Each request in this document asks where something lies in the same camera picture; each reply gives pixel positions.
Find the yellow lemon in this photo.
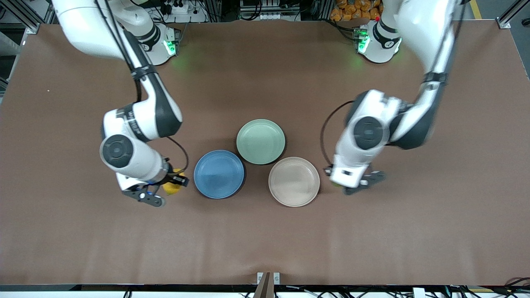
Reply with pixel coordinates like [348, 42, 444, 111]
[163, 168, 183, 195]

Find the beige plate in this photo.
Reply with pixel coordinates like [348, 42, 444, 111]
[268, 157, 320, 207]

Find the blue plate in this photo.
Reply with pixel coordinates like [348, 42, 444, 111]
[194, 150, 245, 199]

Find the brown table cover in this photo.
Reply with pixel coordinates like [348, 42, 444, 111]
[0, 20, 530, 286]

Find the green plate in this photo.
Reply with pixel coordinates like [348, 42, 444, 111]
[236, 119, 286, 165]

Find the pile of orange fruit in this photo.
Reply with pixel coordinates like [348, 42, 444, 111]
[330, 0, 383, 22]

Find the white power strip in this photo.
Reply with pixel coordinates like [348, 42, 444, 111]
[159, 0, 196, 15]

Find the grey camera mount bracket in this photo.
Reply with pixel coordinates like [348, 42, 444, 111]
[253, 272, 281, 298]

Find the aluminium frame profile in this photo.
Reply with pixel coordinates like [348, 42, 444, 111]
[0, 0, 58, 34]
[496, 0, 530, 30]

